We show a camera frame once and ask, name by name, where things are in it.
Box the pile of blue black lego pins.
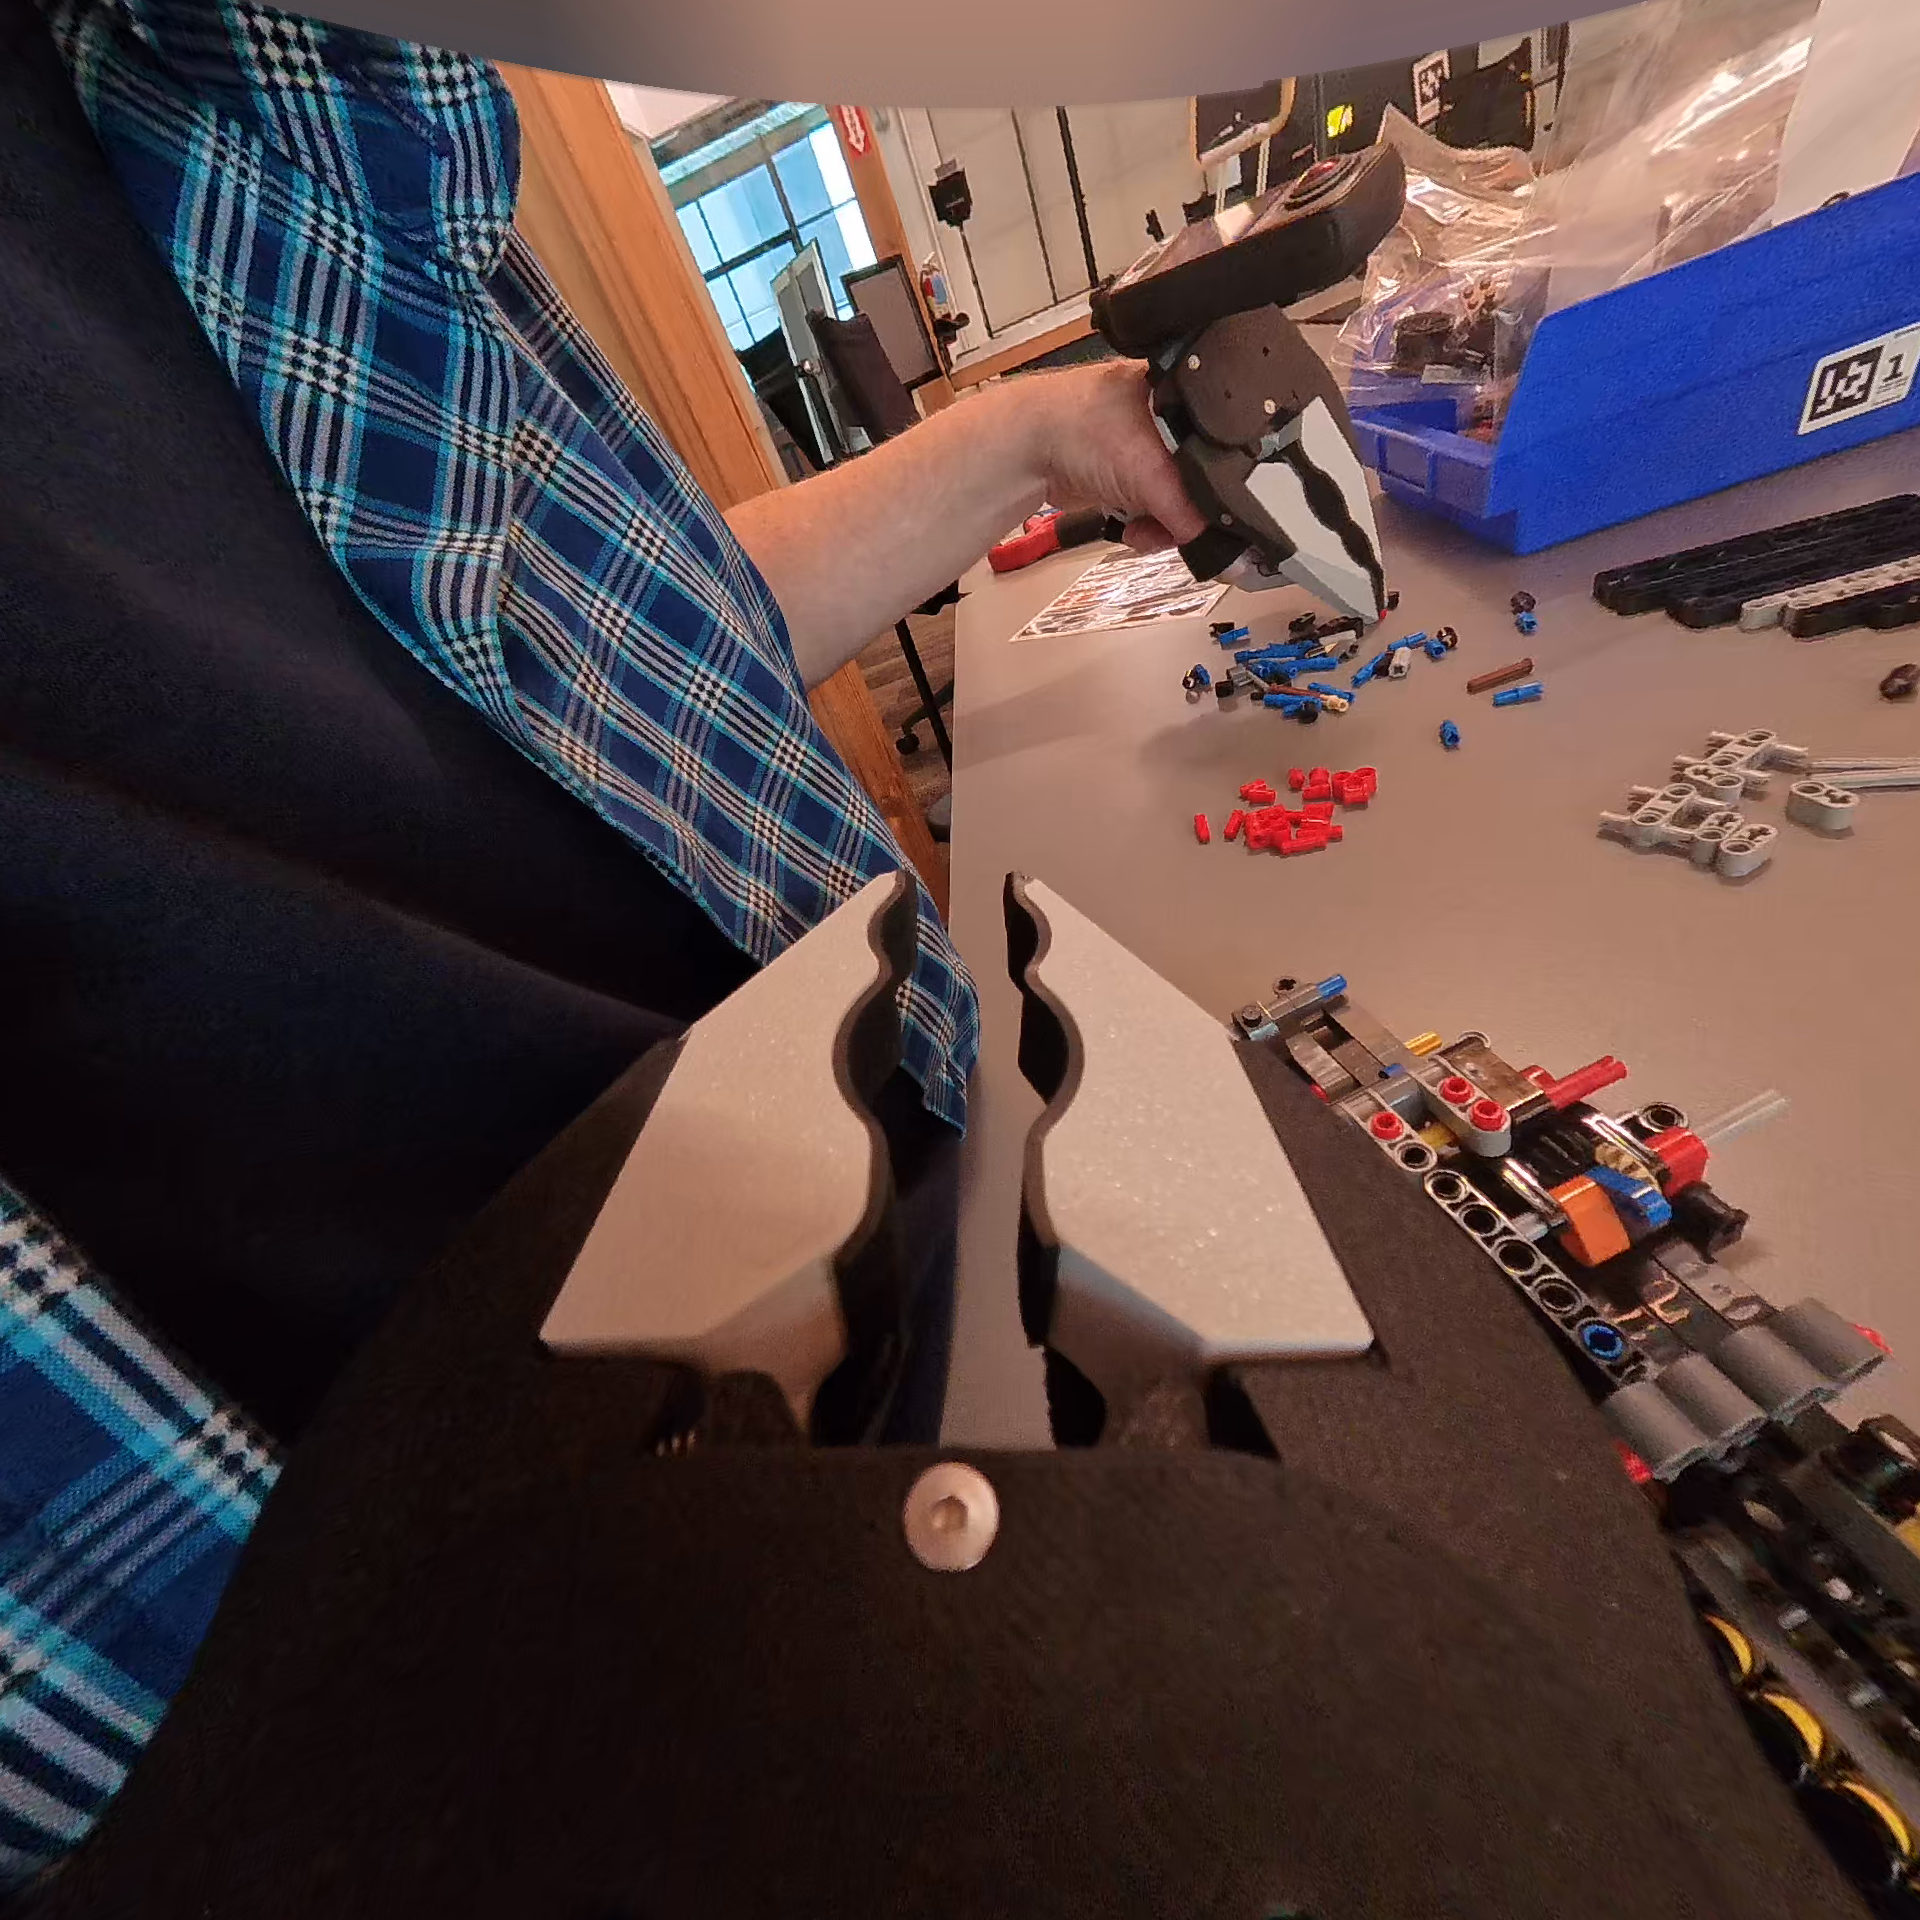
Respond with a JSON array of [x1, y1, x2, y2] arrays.
[[1182, 607, 1461, 723]]

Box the person's left hand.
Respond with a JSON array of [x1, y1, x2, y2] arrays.
[[1035, 359, 1209, 554]]

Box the printed instruction sheet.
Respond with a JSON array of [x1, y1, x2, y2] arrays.
[[1008, 546, 1233, 644]]

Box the lego car chassis model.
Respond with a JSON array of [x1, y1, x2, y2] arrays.
[[1233, 971, 1920, 1893]]

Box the blue plastic bin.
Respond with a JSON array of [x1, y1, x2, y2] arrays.
[[1352, 171, 1920, 558]]

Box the clear plastic bags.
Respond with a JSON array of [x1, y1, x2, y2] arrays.
[[1335, 0, 1920, 436]]

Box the dark navy garment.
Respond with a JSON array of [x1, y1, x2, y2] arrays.
[[0, 0, 723, 1443]]

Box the long grey lego beam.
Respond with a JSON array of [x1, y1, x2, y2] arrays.
[[1739, 558, 1920, 634]]

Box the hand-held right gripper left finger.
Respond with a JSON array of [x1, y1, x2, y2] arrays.
[[539, 867, 921, 1443]]

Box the red black handled tool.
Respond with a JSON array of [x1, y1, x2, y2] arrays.
[[989, 507, 1121, 575]]

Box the computer monitor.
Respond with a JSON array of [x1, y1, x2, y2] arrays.
[[839, 255, 935, 392]]

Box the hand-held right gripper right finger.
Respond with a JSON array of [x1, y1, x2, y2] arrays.
[[1001, 870, 1374, 1448]]

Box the person's left forearm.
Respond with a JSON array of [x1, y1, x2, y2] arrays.
[[725, 386, 1051, 684]]

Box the black office chair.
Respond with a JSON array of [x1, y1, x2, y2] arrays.
[[810, 306, 933, 453]]

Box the white paper sheet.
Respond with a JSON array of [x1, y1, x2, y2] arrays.
[[1769, 0, 1920, 226]]

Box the window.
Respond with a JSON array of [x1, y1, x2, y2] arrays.
[[662, 104, 880, 355]]

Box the wooden pillar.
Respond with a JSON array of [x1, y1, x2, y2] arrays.
[[497, 64, 952, 902]]

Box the group of grey lego connectors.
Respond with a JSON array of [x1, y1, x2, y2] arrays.
[[1598, 728, 1920, 879]]

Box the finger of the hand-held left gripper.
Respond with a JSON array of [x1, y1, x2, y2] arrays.
[[1219, 455, 1383, 623], [1283, 398, 1393, 619]]

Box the row of black lego beams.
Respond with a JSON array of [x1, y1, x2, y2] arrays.
[[1593, 495, 1920, 640]]

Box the pile of red lego pins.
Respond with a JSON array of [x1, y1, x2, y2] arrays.
[[1191, 766, 1378, 858]]

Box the black table leg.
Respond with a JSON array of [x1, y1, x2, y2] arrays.
[[896, 614, 953, 767]]

